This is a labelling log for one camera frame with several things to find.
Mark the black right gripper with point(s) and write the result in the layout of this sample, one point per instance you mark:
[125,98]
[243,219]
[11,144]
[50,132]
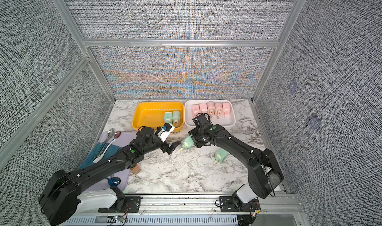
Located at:
[198,144]

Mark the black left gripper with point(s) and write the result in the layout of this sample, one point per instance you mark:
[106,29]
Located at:
[165,149]

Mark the green sharpener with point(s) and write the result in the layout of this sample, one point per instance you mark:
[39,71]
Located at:
[187,143]
[220,156]
[168,117]
[176,118]

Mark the white plastic storage box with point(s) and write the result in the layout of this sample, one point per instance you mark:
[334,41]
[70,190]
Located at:
[227,121]

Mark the pink pencil sharpener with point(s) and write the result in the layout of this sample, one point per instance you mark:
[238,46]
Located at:
[226,108]

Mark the yellow plastic storage box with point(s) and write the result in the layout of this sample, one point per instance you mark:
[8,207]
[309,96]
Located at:
[152,114]

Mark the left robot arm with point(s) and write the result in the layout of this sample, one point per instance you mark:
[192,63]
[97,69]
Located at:
[59,198]

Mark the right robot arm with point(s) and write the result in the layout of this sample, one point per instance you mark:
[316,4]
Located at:
[264,172]

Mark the small brown jar black lid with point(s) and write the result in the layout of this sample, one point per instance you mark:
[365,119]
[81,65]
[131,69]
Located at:
[136,169]

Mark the lilac plastic tray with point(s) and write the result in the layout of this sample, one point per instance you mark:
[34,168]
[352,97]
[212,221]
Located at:
[124,139]

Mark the red spoon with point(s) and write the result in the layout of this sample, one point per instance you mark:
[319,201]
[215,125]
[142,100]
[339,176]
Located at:
[117,134]

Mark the silver metal spoon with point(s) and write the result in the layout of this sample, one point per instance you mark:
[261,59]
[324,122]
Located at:
[110,134]

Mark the blue round object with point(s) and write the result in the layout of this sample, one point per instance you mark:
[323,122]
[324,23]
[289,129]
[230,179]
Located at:
[114,181]

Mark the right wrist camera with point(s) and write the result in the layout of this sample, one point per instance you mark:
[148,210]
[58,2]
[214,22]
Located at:
[201,120]

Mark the aluminium front rail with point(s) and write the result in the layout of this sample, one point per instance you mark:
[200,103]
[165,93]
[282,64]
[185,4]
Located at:
[197,209]

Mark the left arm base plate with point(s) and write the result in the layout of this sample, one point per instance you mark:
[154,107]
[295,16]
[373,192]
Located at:
[123,205]

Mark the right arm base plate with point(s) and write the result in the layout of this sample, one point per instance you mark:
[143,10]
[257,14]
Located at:
[230,204]

